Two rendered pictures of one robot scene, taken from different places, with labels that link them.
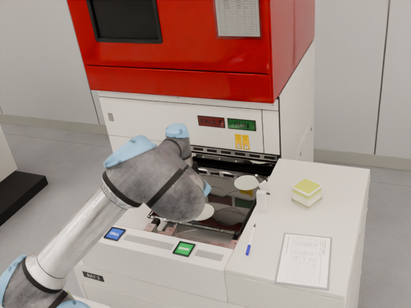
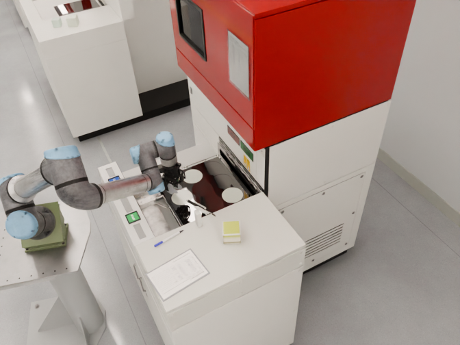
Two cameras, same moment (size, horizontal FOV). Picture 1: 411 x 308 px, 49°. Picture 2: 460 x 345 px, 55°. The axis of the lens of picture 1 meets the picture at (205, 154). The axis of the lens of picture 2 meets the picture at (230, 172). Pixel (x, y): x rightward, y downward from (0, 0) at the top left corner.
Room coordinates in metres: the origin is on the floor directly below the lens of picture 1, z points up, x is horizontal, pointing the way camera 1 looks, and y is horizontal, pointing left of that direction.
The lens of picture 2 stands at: (0.31, -1.03, 2.45)
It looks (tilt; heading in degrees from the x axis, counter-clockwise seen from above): 44 degrees down; 37
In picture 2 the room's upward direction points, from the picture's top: 3 degrees counter-clockwise
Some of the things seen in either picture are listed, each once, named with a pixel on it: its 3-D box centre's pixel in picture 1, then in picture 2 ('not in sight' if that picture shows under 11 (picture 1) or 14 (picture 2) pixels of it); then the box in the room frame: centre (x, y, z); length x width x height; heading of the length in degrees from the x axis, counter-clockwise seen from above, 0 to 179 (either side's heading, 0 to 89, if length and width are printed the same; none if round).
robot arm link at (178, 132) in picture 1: (177, 142); (165, 145); (1.32, 0.09, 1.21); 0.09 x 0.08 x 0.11; 149
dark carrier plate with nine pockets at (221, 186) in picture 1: (211, 195); (202, 189); (1.42, 0.00, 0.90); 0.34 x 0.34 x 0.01; 63
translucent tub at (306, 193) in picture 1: (306, 194); (231, 232); (1.22, -0.32, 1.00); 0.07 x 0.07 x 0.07; 37
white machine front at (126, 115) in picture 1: (186, 134); (224, 133); (1.71, 0.07, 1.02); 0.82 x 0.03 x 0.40; 63
